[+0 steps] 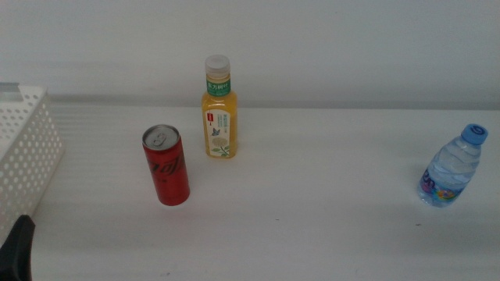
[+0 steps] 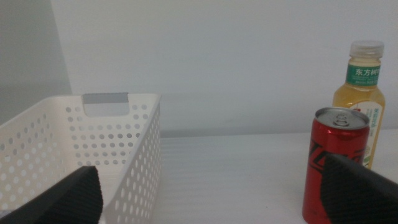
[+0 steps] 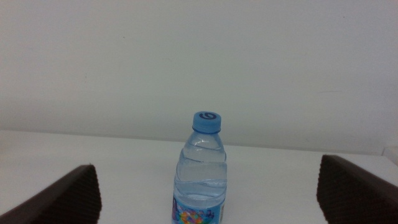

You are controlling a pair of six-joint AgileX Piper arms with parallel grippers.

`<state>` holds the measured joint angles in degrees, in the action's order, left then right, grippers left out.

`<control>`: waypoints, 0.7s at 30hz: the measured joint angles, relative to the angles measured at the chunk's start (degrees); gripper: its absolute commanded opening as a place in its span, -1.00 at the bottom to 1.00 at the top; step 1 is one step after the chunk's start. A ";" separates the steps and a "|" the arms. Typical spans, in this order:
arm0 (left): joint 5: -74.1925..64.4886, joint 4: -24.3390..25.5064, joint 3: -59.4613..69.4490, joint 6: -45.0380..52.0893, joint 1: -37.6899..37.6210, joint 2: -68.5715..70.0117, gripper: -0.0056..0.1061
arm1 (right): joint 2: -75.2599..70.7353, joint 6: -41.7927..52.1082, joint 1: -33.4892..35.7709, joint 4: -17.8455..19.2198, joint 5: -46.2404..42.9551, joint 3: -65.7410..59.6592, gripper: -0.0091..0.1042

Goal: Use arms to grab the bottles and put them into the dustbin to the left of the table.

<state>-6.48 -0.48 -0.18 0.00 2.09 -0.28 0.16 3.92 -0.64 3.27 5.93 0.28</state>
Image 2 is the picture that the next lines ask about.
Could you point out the white perforated plastic basket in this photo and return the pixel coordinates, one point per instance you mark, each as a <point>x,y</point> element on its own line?
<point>102,137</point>

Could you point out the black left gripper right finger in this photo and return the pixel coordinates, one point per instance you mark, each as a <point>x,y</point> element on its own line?
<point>357,196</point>

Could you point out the red soda can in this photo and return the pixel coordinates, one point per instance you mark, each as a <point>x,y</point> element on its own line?
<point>335,140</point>

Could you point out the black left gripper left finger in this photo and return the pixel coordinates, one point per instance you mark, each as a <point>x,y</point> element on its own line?
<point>71,199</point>

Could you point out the yellow tea bottle green label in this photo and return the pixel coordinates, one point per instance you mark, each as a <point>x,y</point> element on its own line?
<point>357,93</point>

